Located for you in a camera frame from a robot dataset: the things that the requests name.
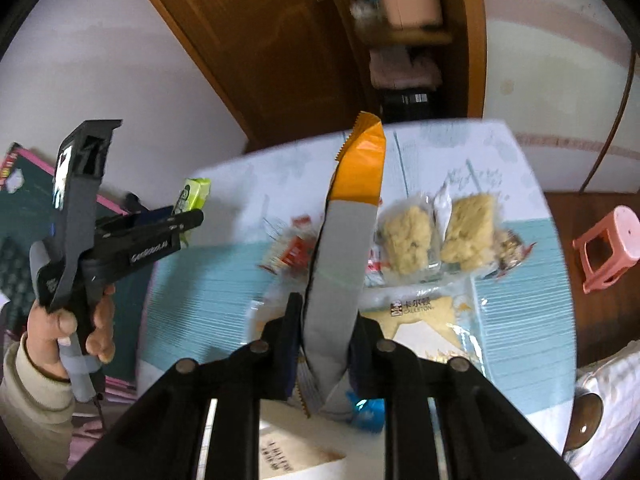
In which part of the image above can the yellow rice cake packet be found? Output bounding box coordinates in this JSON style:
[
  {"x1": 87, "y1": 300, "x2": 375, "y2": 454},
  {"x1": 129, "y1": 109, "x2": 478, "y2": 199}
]
[
  {"x1": 375, "y1": 195, "x2": 443, "y2": 281},
  {"x1": 434, "y1": 182, "x2": 506, "y2": 273}
]

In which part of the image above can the clear bag of star crackers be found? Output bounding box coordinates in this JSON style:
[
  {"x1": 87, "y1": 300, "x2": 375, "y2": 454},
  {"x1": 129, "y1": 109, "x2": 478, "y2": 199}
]
[{"x1": 247, "y1": 280, "x2": 488, "y2": 381}]

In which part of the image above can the wooden door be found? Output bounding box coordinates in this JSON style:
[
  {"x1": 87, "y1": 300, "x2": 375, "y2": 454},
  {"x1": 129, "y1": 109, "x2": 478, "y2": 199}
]
[{"x1": 122, "y1": 0, "x2": 381, "y2": 153}]

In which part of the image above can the wooden bedpost knob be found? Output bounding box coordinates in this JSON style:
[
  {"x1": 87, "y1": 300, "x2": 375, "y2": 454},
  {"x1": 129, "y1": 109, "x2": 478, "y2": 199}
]
[{"x1": 567, "y1": 392, "x2": 603, "y2": 453}]

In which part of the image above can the white paper box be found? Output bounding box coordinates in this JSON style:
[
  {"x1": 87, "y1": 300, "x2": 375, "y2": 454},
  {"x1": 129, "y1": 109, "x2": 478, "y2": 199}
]
[{"x1": 257, "y1": 400, "x2": 392, "y2": 480}]

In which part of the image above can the white quilted bed blanket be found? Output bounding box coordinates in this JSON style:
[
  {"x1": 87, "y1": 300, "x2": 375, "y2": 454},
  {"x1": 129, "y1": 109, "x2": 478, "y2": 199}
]
[{"x1": 562, "y1": 340, "x2": 640, "y2": 480}]

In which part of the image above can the orange grey snack packet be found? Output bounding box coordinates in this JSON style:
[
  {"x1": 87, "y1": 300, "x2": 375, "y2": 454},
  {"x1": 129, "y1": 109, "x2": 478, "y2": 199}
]
[{"x1": 295, "y1": 111, "x2": 387, "y2": 418}]

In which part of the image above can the blue snack packet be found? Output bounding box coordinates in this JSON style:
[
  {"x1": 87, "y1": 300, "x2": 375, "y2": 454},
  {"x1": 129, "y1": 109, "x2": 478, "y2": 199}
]
[{"x1": 350, "y1": 394, "x2": 387, "y2": 433}]

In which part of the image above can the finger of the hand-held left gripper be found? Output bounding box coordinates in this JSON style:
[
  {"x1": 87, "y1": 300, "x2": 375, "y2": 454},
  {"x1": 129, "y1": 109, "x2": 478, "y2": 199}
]
[
  {"x1": 97, "y1": 209, "x2": 205, "y2": 241},
  {"x1": 134, "y1": 211, "x2": 174, "y2": 227}
]

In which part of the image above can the blue patterned tablecloth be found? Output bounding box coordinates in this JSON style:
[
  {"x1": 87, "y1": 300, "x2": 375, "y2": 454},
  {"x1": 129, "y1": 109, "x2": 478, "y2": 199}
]
[{"x1": 137, "y1": 119, "x2": 578, "y2": 456}]

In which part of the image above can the black box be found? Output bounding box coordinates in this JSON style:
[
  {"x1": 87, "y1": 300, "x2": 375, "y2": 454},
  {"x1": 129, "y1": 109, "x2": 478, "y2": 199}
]
[{"x1": 382, "y1": 87, "x2": 441, "y2": 121}]

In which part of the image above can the person's left hand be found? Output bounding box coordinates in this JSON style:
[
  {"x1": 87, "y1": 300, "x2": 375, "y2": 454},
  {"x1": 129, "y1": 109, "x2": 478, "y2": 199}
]
[{"x1": 27, "y1": 282, "x2": 117, "y2": 378}]

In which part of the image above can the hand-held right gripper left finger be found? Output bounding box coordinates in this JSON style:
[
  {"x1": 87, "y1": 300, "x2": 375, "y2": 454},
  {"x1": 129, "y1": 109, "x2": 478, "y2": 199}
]
[{"x1": 65, "y1": 292, "x2": 306, "y2": 480}]

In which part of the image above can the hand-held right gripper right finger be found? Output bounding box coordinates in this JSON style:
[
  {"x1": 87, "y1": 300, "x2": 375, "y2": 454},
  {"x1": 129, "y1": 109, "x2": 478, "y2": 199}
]
[{"x1": 347, "y1": 317, "x2": 583, "y2": 480}]

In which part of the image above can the folded pink cloth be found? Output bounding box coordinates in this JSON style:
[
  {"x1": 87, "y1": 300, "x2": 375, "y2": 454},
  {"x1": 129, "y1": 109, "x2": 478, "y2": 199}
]
[{"x1": 369, "y1": 52, "x2": 443, "y2": 91}]

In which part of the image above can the wooden corner shelf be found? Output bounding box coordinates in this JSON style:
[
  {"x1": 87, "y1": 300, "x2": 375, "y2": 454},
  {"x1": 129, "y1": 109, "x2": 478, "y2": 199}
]
[{"x1": 320, "y1": 0, "x2": 488, "y2": 121}]

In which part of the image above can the floral sliding door wardrobe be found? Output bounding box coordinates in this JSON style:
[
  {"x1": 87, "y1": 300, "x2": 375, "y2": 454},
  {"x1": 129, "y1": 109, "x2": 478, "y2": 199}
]
[{"x1": 477, "y1": 0, "x2": 640, "y2": 196}]

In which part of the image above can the person's left forearm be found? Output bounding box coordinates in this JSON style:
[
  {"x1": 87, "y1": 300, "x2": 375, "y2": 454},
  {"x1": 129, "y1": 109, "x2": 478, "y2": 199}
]
[{"x1": 0, "y1": 342, "x2": 76, "y2": 480}]

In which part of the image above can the pink plastic stool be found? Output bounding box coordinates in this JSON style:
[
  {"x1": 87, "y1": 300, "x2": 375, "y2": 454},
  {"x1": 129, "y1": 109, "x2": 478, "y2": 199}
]
[{"x1": 572, "y1": 205, "x2": 640, "y2": 296}]

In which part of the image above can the small white blue toy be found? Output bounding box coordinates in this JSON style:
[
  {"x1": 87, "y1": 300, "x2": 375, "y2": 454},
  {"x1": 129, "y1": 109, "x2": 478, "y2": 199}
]
[{"x1": 350, "y1": 0, "x2": 386, "y2": 22}]

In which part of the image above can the red white dark fruit packet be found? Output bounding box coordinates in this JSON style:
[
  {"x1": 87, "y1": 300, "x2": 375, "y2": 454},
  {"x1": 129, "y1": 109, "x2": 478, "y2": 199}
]
[{"x1": 492, "y1": 230, "x2": 538, "y2": 278}]

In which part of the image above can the small red snack packet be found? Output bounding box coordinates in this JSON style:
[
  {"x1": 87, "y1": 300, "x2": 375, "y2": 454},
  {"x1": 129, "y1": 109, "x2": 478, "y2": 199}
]
[{"x1": 257, "y1": 216, "x2": 321, "y2": 275}]

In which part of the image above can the green snack packet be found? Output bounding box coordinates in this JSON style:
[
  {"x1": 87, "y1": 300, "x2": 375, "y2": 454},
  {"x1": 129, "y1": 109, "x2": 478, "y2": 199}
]
[{"x1": 172, "y1": 177, "x2": 212, "y2": 216}]

